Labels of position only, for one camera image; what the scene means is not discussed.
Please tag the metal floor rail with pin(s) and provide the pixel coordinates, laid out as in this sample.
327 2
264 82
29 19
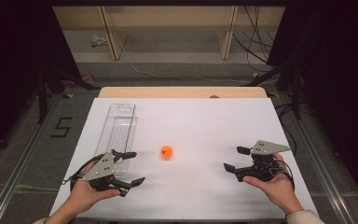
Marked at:
323 183

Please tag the person's right hand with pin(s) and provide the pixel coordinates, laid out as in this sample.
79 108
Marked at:
276 188

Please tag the yellow tape piece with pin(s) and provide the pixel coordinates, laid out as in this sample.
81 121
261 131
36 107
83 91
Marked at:
273 94
255 75
70 95

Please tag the clear plastic tray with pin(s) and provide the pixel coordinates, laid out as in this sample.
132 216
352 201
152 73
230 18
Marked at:
118 130

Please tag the black metal stand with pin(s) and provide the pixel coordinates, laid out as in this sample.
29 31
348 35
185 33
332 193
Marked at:
296 99
43 96

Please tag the white table sheet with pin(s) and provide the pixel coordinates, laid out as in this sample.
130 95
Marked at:
199 124

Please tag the small grey clutter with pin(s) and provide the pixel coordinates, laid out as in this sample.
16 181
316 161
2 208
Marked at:
98 40

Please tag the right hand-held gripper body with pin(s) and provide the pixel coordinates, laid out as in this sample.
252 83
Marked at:
262 169

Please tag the beige wooden desk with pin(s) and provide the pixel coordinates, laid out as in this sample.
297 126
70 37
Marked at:
115 43

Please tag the black curtain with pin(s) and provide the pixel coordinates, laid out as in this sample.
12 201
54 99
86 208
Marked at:
9 62
338 77

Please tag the person's left hand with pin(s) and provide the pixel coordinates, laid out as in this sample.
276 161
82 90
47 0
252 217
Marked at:
85 196

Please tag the pink object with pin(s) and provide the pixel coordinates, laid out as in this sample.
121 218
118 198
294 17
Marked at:
87 78

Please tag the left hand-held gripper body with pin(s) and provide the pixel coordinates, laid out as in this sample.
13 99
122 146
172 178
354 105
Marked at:
101 169

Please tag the orange ball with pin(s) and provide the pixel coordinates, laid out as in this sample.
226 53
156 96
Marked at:
167 151

